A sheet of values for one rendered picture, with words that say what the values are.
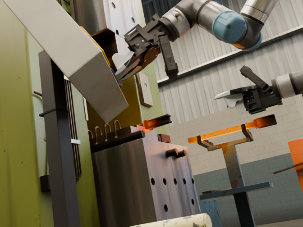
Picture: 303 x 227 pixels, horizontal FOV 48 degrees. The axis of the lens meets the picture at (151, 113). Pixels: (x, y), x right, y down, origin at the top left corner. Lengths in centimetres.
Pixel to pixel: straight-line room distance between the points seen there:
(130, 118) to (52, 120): 90
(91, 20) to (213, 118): 806
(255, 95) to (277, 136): 768
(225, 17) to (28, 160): 68
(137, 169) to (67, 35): 61
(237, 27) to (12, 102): 72
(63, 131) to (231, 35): 47
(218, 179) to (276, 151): 160
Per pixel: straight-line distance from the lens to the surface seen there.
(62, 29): 68
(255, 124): 158
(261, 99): 117
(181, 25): 93
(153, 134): 136
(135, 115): 164
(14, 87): 117
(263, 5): 100
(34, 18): 71
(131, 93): 168
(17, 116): 113
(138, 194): 115
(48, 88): 82
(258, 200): 889
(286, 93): 116
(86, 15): 144
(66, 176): 76
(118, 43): 137
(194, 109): 955
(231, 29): 88
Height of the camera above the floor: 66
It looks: 17 degrees up
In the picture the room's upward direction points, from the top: 11 degrees counter-clockwise
